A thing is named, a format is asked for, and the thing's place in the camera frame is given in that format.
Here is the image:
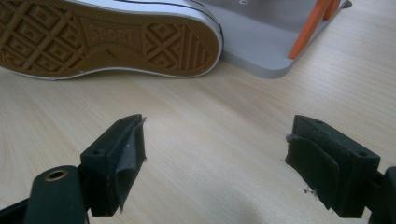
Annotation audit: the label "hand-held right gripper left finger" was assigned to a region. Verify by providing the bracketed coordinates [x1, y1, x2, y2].
[79, 114, 148, 217]

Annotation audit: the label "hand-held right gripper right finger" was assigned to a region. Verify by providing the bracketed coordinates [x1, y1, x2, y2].
[285, 114, 381, 219]

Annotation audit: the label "black and white canvas sneaker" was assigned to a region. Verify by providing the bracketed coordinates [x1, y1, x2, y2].
[0, 0, 224, 81]

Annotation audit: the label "grey shoe rack orange posts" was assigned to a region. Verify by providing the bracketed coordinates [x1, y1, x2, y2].
[186, 0, 353, 79]

